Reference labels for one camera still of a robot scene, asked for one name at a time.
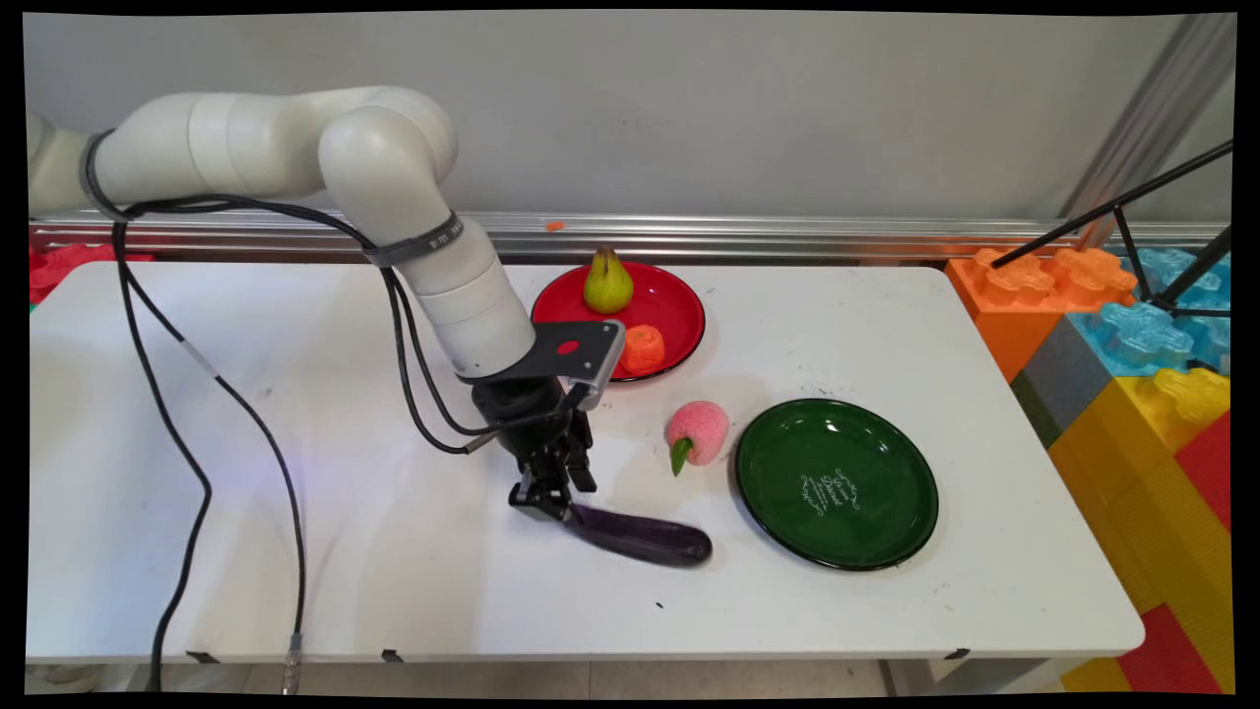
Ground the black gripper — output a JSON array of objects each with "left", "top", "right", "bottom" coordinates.
[{"left": 471, "top": 377, "right": 599, "bottom": 524}]

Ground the purple toy eggplant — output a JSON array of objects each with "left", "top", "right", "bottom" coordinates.
[{"left": 562, "top": 501, "right": 714, "bottom": 569}]

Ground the pink toy peach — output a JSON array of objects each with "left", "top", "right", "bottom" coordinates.
[{"left": 666, "top": 400, "right": 730, "bottom": 478}]

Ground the orange toy persimmon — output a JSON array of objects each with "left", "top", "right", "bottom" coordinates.
[{"left": 618, "top": 324, "right": 666, "bottom": 376}]

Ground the green toy pear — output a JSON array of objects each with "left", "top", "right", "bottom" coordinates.
[{"left": 582, "top": 246, "right": 636, "bottom": 316}]

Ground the red plate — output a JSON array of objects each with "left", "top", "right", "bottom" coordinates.
[{"left": 530, "top": 261, "right": 707, "bottom": 383}]

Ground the dark green plate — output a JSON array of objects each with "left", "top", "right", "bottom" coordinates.
[{"left": 734, "top": 398, "right": 940, "bottom": 572}]

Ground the orange giant building block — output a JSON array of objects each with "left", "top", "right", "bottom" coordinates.
[{"left": 944, "top": 245, "right": 1140, "bottom": 384}]

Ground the grey giant building block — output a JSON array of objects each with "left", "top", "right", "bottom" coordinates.
[{"left": 1010, "top": 313, "right": 1119, "bottom": 451}]

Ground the yellow giant building block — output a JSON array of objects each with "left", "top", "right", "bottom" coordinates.
[{"left": 1047, "top": 365, "right": 1235, "bottom": 694}]

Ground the blue giant building block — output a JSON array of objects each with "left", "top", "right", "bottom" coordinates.
[{"left": 1067, "top": 247, "right": 1233, "bottom": 379}]

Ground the black tripod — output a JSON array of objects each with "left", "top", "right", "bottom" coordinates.
[{"left": 989, "top": 140, "right": 1235, "bottom": 320}]

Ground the slanted aluminium profile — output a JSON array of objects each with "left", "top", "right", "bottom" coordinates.
[{"left": 1058, "top": 14, "right": 1237, "bottom": 249}]

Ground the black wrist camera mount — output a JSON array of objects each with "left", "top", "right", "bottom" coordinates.
[{"left": 456, "top": 319, "right": 628, "bottom": 413}]

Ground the grey cable strap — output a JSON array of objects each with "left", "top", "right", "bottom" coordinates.
[
  {"left": 82, "top": 128, "right": 134, "bottom": 224},
  {"left": 362, "top": 211, "right": 463, "bottom": 270}
]

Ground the black cable with silver connector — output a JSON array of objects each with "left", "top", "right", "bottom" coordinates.
[{"left": 110, "top": 195, "right": 582, "bottom": 696}]

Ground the horizontal aluminium rail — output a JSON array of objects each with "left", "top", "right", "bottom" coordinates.
[{"left": 30, "top": 207, "right": 1231, "bottom": 261}]

